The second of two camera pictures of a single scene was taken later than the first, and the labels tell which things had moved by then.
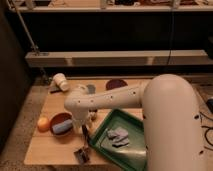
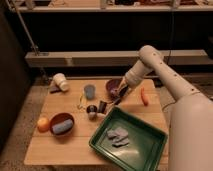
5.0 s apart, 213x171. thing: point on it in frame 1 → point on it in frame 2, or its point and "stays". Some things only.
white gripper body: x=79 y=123 → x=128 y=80
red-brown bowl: x=60 y=118 stays
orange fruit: x=43 y=124 stays
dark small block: x=55 y=89 stays
